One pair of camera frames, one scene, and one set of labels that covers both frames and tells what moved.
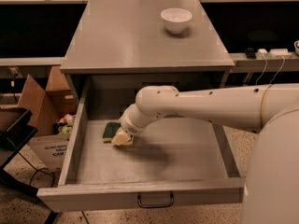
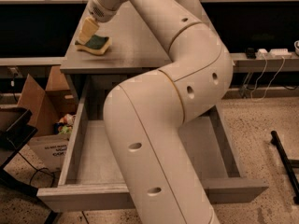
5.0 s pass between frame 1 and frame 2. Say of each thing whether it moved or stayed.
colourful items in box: stayed
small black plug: stayed
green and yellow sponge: moved
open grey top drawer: stayed
